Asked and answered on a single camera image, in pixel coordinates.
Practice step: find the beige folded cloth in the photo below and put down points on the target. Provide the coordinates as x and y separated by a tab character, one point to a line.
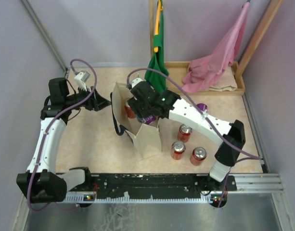
226	82

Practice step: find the wooden tray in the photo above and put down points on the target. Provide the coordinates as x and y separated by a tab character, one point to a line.
178	70

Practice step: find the green hanging shirt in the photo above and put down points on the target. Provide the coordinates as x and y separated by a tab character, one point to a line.
157	62

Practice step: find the red soda can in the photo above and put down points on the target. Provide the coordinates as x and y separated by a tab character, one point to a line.
129	111
199	154
177	150
184	133

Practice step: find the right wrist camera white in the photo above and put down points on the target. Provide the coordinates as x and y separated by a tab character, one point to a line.
134	82

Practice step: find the pink hanging cloth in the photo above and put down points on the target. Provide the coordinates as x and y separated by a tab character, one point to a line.
204	72

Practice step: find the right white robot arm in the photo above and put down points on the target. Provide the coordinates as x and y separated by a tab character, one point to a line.
230	137

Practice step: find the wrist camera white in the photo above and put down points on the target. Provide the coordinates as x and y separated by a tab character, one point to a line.
81	79
134	82

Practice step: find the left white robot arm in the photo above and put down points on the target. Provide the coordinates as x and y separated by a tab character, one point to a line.
40	183

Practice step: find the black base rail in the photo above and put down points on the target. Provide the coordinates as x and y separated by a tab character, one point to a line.
150	188

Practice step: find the purple soda can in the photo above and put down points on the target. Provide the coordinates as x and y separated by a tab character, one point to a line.
147	120
203	107

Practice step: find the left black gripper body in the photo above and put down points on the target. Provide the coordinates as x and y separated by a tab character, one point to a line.
75	98

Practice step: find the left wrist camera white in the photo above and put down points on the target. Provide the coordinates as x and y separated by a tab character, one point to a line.
81	79

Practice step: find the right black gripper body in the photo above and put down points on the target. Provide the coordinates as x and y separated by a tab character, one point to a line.
140	110

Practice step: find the cream canvas tote bag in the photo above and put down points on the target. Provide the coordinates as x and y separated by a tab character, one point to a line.
145	138

